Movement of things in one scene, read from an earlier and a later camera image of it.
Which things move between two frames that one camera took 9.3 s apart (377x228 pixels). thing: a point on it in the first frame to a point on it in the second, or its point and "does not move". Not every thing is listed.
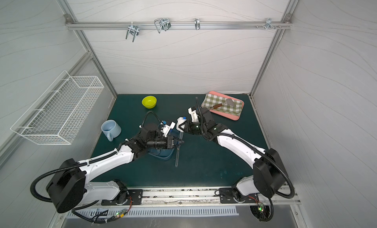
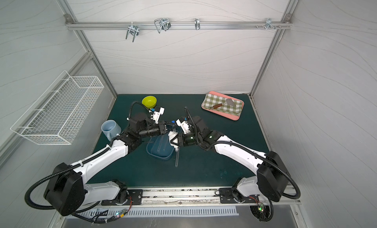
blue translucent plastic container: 163,154 does not move
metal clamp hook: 164,24 does not move
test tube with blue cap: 181,134 to 175,135
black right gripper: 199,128 to 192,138
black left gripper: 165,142 to 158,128
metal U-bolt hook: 134,30 does not move
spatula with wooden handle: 228,101 does not move
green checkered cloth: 211,99 does not move
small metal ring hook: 197,24 does not move
